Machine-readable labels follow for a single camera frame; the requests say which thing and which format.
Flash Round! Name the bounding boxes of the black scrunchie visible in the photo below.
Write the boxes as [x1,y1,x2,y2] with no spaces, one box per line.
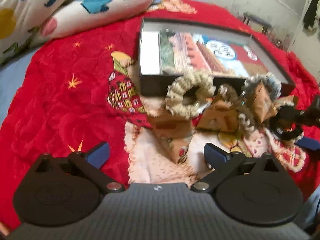
[269,105,306,141]

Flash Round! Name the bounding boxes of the brown pyramid snack packet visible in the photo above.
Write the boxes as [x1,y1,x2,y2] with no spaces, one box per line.
[196,100,239,133]

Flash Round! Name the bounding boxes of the blue knitted scrunchie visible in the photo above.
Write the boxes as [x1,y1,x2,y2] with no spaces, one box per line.
[242,72,281,106]

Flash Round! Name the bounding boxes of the brown braided scrunchie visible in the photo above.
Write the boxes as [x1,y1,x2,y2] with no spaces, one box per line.
[218,83,255,135]

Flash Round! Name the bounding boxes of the beige knitted scrunchie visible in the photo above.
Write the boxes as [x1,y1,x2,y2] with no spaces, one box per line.
[165,71,216,120]

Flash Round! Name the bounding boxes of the red plush bed blanket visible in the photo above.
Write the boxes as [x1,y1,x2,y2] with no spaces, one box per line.
[0,0,320,230]

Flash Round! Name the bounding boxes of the dark clothes hanging on door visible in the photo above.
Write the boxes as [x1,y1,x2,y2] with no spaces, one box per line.
[303,0,319,31]

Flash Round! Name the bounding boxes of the Chinese history textbook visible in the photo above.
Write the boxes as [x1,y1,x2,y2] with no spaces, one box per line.
[159,29,268,77]

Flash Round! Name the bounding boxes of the blue padded stool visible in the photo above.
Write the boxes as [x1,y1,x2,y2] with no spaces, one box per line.
[242,12,272,35]

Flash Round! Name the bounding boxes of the black shallow cardboard box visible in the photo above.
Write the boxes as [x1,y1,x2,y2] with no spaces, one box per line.
[139,18,295,96]

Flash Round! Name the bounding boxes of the cartoon monster print duvet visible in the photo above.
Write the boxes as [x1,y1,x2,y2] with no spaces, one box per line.
[1,0,154,64]

